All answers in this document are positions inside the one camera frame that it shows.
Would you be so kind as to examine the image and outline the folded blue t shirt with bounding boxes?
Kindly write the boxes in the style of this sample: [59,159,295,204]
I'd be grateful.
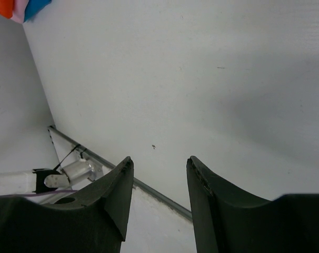
[24,0,52,22]

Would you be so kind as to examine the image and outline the front aluminium frame rail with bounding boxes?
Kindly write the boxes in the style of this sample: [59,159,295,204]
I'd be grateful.
[47,125,192,221]

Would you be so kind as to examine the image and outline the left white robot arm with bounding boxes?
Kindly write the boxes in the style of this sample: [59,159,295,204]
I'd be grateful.
[0,169,71,197]

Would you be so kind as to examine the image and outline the left base black wire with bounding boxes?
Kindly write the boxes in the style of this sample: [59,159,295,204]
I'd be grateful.
[52,144,88,172]

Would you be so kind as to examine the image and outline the folded pink t shirt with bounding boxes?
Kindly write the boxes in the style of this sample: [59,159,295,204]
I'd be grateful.
[11,0,29,24]

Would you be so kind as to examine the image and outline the orange t shirt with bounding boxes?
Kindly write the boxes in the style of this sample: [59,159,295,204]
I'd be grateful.
[0,0,15,19]

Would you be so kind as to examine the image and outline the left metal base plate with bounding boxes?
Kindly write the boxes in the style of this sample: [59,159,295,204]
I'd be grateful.
[61,158,104,186]

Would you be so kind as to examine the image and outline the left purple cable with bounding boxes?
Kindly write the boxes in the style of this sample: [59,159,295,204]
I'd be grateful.
[0,189,78,197]

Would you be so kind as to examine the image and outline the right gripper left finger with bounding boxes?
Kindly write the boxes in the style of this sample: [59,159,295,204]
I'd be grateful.
[0,157,134,252]

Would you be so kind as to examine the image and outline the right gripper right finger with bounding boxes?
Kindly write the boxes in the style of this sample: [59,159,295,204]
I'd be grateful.
[186,156,319,252]

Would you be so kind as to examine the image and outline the white front cover board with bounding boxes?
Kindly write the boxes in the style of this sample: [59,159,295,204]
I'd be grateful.
[49,132,196,252]

